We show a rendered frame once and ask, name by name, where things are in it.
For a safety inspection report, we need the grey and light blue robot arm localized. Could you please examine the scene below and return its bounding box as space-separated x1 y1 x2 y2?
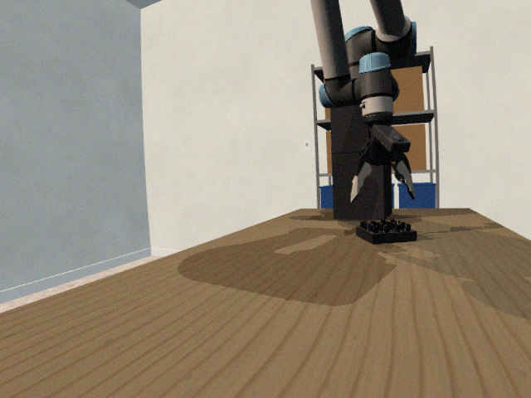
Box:
310 0 417 153

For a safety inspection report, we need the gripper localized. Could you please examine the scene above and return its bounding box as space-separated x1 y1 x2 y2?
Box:
351 114 415 203

